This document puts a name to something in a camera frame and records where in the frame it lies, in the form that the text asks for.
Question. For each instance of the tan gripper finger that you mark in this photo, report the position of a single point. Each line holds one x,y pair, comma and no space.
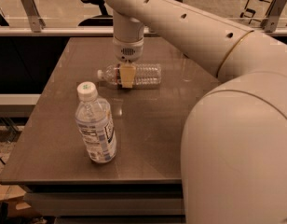
127,74

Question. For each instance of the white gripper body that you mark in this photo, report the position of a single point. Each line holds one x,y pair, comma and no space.
129,51

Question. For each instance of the clear bottle red label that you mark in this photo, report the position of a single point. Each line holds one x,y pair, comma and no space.
148,76

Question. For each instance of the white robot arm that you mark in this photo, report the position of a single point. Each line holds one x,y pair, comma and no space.
234,142

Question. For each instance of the upright bottle white cap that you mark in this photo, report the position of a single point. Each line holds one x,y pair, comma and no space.
94,121

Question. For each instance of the black office chair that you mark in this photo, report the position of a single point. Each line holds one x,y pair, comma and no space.
100,16

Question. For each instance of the wooden cart with wheels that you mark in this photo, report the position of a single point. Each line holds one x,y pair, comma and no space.
255,10

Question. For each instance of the cardboard box under table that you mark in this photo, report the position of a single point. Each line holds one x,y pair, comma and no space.
17,207

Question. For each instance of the left metal railing bracket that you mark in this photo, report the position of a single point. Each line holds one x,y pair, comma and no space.
35,21

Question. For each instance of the metal railing bracket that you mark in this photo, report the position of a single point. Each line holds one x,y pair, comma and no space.
270,22
35,21

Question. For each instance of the right metal railing bracket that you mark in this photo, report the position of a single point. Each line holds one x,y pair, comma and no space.
270,22

